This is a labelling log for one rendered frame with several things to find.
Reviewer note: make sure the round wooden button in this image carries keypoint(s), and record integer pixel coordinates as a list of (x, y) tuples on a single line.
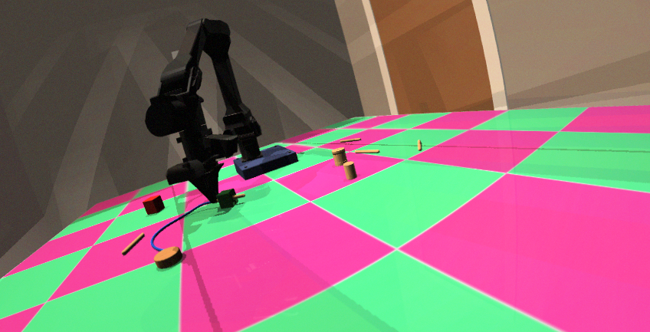
[(168, 257)]

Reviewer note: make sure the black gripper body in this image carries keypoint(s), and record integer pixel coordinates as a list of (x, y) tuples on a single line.
[(193, 164)]

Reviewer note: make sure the small green block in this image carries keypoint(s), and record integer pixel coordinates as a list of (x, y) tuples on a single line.
[(225, 199)]

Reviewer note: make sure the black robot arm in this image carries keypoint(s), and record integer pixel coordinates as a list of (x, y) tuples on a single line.
[(177, 106)]

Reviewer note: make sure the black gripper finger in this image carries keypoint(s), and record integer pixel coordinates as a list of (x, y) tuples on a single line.
[(215, 177), (204, 184)]

